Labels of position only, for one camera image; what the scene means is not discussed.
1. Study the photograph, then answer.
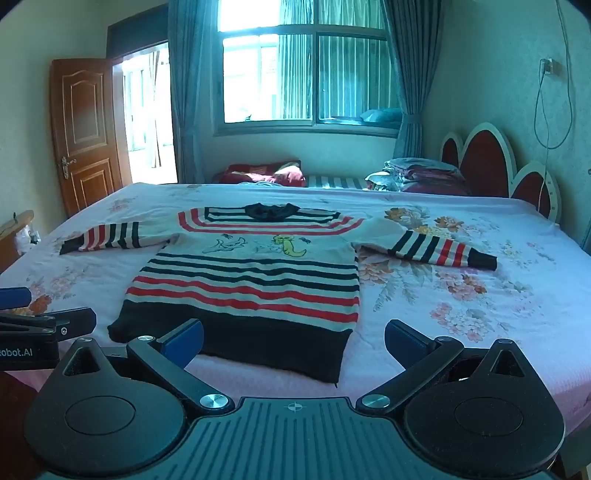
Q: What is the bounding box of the dark red pillow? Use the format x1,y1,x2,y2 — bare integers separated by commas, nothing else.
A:
217,160,306,188

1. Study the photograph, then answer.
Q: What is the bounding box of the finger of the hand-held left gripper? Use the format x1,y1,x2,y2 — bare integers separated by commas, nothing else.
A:
0,287,33,316
0,307,97,344

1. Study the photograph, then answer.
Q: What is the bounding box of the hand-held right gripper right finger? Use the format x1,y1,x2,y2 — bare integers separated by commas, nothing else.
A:
356,318,533,414

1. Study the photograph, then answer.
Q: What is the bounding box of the white cable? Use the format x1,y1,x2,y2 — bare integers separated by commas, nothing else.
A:
534,0,574,210

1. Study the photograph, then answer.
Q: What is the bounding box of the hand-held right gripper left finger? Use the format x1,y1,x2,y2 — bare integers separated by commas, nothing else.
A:
61,318,235,415

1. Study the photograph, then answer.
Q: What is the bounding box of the striped knit sweater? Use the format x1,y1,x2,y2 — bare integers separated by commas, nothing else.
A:
59,203,498,385

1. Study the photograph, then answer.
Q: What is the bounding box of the brown wooden door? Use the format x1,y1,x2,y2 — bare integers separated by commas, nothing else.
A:
50,58,123,219

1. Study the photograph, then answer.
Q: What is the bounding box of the striped mattress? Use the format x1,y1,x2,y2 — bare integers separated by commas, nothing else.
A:
305,174,370,190

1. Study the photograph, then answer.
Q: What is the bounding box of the blue curtain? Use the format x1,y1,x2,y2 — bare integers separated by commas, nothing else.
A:
167,0,222,184
383,0,446,162

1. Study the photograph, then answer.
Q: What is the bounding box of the wooden furniture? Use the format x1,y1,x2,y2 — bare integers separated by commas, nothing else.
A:
0,210,36,273

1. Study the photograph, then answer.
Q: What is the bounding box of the window with grey frame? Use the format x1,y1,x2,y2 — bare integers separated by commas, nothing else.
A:
213,0,402,136

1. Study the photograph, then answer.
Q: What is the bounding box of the blue cushion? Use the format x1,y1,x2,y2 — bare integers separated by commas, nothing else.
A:
359,108,402,124

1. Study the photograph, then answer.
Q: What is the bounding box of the shiny floral pillow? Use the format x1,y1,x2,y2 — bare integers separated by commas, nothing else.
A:
365,169,407,193

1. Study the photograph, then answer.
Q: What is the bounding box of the bed with floral sheet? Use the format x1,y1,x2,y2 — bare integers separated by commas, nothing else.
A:
0,182,591,444

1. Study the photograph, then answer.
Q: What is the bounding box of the red and white headboard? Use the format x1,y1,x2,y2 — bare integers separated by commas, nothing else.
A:
440,122,561,222

